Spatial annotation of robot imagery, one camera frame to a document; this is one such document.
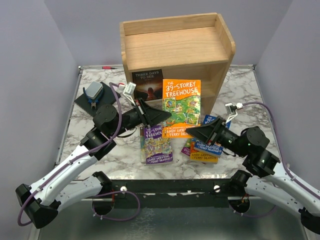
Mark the black plastic tray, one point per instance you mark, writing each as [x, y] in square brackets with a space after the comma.
[105, 96]

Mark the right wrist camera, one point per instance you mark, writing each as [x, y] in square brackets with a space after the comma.
[232, 110]

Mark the orange 130-Storey Treehouse book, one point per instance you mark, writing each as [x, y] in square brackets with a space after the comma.
[199, 156]

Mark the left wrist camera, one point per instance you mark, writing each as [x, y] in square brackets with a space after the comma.
[127, 91]

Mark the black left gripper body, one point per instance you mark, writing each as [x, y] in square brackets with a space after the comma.
[135, 117]

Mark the blue handled pliers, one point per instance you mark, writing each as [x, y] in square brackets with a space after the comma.
[93, 98]

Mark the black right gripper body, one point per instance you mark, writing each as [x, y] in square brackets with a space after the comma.
[224, 136]

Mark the dark Three Days book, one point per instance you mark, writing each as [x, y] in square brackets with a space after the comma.
[149, 84]

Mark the wooden bookshelf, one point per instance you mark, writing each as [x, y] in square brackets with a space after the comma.
[195, 47]

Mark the blue 91-Storey Treehouse book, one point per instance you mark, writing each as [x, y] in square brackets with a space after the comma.
[214, 149]

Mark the red marker pen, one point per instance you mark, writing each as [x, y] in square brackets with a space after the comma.
[108, 68]

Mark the purple green bottom book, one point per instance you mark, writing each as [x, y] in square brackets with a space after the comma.
[186, 150]

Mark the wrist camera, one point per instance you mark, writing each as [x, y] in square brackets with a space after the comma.
[232, 110]
[127, 91]

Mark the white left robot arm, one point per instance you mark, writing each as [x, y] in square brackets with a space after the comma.
[45, 198]

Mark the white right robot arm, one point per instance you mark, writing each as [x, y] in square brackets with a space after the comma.
[267, 176]

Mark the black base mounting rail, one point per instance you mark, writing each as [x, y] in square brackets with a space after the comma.
[174, 193]

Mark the orange 39-Storey Treehouse book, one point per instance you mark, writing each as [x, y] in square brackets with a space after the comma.
[181, 98]

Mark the grey tin box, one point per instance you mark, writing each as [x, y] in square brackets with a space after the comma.
[93, 89]

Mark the purple 52-Storey Treehouse book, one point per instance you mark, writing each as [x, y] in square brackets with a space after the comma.
[155, 150]

